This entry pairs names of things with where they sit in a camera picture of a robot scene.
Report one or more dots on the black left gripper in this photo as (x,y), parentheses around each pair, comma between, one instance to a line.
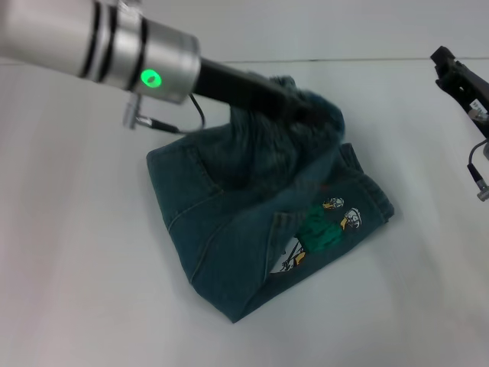
(244,89)

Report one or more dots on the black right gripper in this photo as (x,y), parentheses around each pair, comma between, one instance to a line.
(473,99)

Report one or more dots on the blue denim shorts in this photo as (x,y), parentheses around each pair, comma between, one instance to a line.
(248,229)

